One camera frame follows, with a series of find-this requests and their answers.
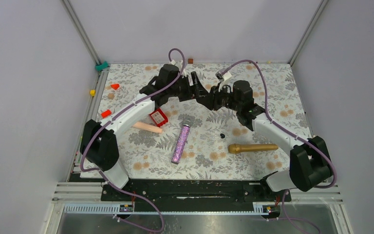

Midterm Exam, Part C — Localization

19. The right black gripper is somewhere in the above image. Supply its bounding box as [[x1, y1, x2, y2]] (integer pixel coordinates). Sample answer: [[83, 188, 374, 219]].
[[199, 82, 242, 112]]

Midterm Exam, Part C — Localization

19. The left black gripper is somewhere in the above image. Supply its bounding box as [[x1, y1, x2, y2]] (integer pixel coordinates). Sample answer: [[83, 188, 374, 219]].
[[168, 72, 208, 102]]

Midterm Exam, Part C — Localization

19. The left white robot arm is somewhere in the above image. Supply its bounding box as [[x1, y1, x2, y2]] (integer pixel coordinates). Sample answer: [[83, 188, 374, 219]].
[[79, 64, 208, 200]]

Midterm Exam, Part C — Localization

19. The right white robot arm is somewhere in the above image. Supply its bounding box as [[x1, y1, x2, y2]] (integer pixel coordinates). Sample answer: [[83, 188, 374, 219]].
[[197, 80, 337, 201]]

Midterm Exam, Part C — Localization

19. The red toy block tray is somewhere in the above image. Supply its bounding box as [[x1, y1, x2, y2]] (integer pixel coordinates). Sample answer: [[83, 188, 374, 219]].
[[149, 108, 168, 127]]

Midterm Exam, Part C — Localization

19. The floral table mat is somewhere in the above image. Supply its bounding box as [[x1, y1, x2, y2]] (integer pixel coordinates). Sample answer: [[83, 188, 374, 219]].
[[80, 63, 326, 181]]

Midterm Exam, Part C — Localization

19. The gold microphone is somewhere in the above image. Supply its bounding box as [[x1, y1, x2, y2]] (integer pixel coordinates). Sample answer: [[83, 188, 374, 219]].
[[227, 144, 279, 154]]

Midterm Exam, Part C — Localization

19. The peach pink microphone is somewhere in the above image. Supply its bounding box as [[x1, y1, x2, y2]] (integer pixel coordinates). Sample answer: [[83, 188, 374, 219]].
[[132, 121, 163, 134]]

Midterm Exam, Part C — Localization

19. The purple glitter microphone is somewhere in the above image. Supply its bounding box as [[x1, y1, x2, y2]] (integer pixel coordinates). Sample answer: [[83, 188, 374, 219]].
[[171, 124, 190, 164]]

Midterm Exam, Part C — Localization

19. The red triangular block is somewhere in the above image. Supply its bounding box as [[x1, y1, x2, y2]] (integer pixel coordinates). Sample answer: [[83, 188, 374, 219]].
[[110, 83, 120, 90]]

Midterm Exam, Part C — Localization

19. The red rectangular block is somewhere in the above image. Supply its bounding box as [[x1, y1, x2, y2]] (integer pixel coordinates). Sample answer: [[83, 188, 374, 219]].
[[101, 109, 112, 118]]

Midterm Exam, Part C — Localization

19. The teal clamp block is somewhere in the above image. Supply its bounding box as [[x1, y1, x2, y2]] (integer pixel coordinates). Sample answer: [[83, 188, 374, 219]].
[[95, 61, 109, 72]]

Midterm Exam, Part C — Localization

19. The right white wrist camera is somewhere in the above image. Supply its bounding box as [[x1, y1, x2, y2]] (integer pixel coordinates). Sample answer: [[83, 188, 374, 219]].
[[216, 70, 232, 87]]

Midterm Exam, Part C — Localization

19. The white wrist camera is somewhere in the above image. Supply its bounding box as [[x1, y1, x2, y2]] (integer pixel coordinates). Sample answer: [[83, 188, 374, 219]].
[[170, 59, 188, 77], [216, 70, 232, 87]]

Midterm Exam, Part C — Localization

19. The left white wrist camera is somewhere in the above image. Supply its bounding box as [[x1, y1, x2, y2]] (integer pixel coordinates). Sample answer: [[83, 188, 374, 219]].
[[170, 59, 188, 77]]

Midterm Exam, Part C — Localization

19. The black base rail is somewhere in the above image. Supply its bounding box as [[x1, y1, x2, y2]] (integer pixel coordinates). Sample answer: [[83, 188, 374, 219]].
[[101, 179, 284, 212]]

